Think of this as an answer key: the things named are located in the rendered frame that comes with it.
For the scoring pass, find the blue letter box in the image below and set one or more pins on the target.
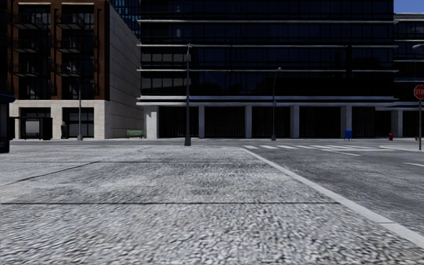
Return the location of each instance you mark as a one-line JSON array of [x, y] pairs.
[[347, 134]]

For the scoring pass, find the glass tower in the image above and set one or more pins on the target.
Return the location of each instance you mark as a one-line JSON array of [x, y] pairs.
[[130, 15]]

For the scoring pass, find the grey street lamp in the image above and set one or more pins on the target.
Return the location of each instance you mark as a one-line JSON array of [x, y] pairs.
[[418, 46], [273, 106], [79, 112], [187, 99]]

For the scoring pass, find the person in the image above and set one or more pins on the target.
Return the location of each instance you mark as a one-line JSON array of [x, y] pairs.
[[63, 130]]

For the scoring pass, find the dark glass building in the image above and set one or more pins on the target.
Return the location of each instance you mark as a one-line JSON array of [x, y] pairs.
[[409, 66], [265, 49]]

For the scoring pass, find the sign on a post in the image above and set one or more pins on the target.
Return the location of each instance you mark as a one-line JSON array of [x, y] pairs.
[[419, 96]]

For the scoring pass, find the red brick building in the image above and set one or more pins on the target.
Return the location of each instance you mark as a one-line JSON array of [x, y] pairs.
[[116, 82]]

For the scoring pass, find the green bench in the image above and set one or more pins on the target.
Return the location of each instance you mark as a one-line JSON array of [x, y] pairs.
[[134, 133]]

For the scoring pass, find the black bus shelter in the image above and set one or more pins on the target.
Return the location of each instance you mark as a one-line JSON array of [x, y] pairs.
[[45, 128]]

